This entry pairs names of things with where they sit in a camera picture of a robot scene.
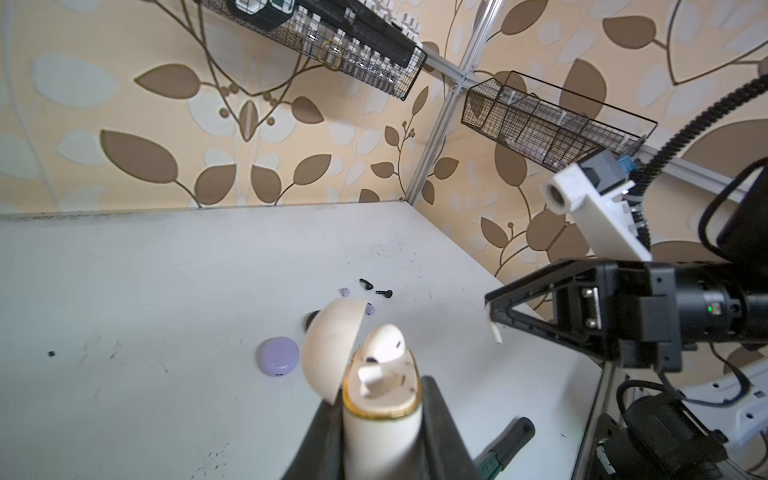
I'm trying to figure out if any white earbud charging case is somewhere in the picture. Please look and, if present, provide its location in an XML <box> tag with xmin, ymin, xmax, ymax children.
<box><xmin>301</xmin><ymin>298</ymin><xmax>422</xmax><ymax>479</ymax></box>

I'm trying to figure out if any right wire basket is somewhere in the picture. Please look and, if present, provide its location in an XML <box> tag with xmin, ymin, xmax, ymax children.
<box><xmin>461</xmin><ymin>70</ymin><xmax>658</xmax><ymax>172</ymax></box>

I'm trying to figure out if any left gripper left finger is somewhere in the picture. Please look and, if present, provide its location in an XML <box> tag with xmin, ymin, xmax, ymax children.
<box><xmin>282</xmin><ymin>401</ymin><xmax>345</xmax><ymax>480</ymax></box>

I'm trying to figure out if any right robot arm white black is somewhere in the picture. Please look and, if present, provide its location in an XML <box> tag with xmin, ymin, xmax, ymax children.
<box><xmin>485</xmin><ymin>75</ymin><xmax>767</xmax><ymax>479</ymax></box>

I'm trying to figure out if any black round charging case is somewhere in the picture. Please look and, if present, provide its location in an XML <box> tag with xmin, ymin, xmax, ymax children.
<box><xmin>303</xmin><ymin>310</ymin><xmax>320</xmax><ymax>332</ymax></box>

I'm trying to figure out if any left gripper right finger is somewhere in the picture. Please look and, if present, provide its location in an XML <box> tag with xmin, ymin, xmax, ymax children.
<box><xmin>419</xmin><ymin>376</ymin><xmax>482</xmax><ymax>480</ymax></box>

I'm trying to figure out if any green black pipe wrench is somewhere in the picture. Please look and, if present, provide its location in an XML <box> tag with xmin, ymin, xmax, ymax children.
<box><xmin>475</xmin><ymin>417</ymin><xmax>536</xmax><ymax>480</ymax></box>

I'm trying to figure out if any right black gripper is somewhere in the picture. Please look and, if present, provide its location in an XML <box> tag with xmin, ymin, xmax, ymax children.
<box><xmin>484</xmin><ymin>259</ymin><xmax>744</xmax><ymax>372</ymax></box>

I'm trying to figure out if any black socket set holder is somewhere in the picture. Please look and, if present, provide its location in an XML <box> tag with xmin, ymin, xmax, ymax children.
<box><xmin>225</xmin><ymin>1</ymin><xmax>419</xmax><ymax>67</ymax></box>

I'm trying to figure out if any back wire basket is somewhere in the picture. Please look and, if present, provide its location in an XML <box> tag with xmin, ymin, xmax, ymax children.
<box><xmin>198</xmin><ymin>0</ymin><xmax>427</xmax><ymax>100</ymax></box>

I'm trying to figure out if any purple round charging case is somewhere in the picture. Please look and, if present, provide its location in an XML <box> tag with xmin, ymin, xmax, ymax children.
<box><xmin>256</xmin><ymin>337</ymin><xmax>300</xmax><ymax>377</ymax></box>

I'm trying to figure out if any wire basket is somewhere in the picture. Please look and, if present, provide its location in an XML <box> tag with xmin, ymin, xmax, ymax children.
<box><xmin>461</xmin><ymin>70</ymin><xmax>658</xmax><ymax>172</ymax></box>
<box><xmin>198</xmin><ymin>0</ymin><xmax>427</xmax><ymax>100</ymax></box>

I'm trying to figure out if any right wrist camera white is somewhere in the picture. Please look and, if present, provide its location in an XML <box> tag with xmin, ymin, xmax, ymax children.
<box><xmin>540</xmin><ymin>149</ymin><xmax>652</xmax><ymax>262</ymax></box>

